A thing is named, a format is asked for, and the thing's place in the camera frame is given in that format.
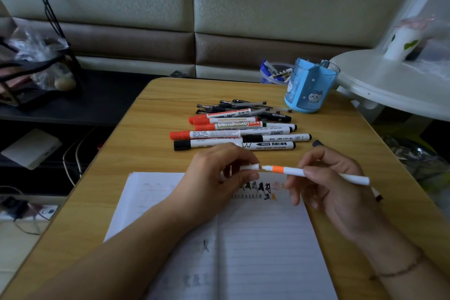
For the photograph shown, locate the person's right hand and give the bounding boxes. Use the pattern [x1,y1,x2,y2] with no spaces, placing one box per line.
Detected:
[285,145,388,245]

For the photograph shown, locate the person's left hand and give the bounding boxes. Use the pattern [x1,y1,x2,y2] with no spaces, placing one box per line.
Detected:
[168,143,261,231]

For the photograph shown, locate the white pen with orange band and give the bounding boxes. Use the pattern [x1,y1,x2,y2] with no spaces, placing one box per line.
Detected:
[262,165,371,186]

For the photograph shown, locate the person's right forearm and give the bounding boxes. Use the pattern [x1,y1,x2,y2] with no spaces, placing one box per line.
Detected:
[357,228,450,300]

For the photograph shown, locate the person's left forearm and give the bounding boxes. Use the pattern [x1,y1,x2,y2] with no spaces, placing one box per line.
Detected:
[26,198,211,300]

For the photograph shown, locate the row of whiteboard markers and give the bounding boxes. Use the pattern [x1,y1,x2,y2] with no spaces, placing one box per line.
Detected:
[169,108,313,152]

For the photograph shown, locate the pile of thin black pens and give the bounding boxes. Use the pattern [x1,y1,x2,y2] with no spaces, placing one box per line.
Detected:
[195,99,293,123]

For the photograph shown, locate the open lined notebook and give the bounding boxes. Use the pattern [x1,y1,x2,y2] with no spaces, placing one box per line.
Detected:
[104,171,339,300]

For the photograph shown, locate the blue cartoon pen holder cup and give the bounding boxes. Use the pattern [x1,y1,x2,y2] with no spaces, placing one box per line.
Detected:
[284,58,341,114]

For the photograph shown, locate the shiny plastic bag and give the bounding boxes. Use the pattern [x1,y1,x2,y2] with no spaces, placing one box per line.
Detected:
[381,134,450,210]

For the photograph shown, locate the clear plastic tub of pens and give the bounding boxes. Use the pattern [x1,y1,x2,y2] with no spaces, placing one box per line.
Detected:
[259,60,295,85]

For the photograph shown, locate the white round side table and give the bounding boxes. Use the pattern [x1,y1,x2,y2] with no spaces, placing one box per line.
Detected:
[330,47,450,124]

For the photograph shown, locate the white cup with green leaf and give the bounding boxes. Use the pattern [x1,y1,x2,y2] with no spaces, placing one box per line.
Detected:
[382,25,423,62]

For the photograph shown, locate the black low shelf unit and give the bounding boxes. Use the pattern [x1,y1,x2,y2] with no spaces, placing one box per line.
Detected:
[0,71,162,196]

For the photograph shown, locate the white power strip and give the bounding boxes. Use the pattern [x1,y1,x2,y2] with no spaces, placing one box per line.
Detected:
[0,196,59,222]

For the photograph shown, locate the white flat router box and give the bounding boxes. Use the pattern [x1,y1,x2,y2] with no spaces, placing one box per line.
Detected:
[1,128,63,170]

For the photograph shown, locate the clear crumpled plastic bag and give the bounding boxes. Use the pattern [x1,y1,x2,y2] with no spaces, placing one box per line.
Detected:
[5,25,77,92]

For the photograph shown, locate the thin beaded bracelet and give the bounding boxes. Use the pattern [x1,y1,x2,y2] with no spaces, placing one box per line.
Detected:
[368,247,425,281]

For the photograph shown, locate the white cables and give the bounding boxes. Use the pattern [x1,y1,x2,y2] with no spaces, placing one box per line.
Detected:
[62,127,97,188]

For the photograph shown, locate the black wire rack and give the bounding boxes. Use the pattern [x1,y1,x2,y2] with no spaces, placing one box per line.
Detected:
[0,36,84,111]

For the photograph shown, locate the black hanging cable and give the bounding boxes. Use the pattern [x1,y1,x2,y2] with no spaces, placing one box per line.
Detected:
[22,0,84,77]

